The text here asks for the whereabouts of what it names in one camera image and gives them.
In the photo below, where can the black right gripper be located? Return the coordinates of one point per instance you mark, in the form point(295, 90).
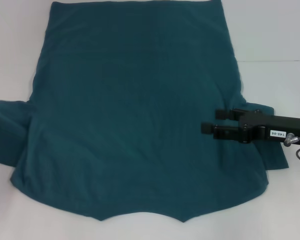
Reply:
point(257, 127)

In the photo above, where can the teal blue shirt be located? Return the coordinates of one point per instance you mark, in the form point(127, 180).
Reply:
point(140, 100)

